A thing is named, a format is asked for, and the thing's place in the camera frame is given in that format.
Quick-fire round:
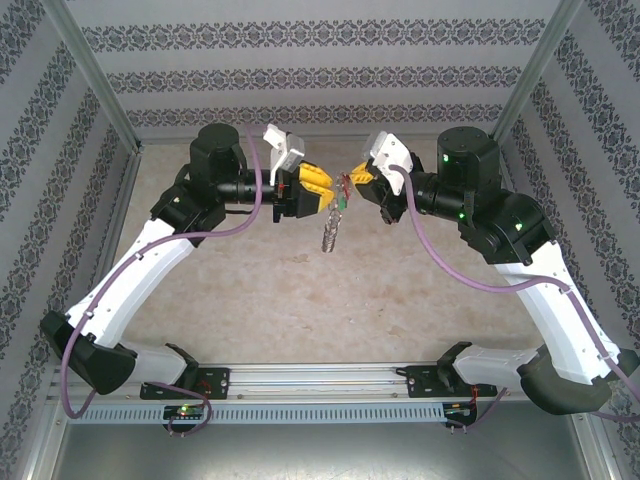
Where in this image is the large keyring with small rings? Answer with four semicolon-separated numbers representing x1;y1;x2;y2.
319;204;347;254

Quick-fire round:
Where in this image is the grey metal sheet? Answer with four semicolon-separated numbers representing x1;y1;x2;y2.
49;422;601;480

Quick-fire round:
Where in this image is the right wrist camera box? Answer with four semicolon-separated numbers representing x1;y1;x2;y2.
361;130;417;197

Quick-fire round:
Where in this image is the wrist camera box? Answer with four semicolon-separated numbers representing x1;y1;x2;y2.
361;130;417;197
262;123;307;187

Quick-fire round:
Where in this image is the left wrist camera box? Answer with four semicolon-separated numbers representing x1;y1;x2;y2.
262;123;307;187

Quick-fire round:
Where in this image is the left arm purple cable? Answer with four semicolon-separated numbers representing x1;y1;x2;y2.
62;124;269;437

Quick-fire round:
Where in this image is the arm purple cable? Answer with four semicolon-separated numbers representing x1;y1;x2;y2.
62;124;269;437
388;164;640;434

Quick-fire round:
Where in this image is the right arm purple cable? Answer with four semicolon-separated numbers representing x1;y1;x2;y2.
388;164;640;434

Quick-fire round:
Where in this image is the aluminium frame post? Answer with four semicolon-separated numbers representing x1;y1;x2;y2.
486;0;585;150
42;0;143;152

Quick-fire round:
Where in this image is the aluminium mounting rail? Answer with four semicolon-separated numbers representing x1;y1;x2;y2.
49;363;589;402

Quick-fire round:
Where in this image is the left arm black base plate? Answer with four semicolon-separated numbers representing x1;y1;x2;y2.
140;367;231;401

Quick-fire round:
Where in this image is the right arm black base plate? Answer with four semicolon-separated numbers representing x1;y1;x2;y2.
405;364;499;399

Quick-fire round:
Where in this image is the slotted grey cable duct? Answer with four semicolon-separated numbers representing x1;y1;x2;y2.
68;402;447;424

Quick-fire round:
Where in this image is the aluminium frame leg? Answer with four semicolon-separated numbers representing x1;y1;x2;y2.
569;409;629;480
14;394;69;480

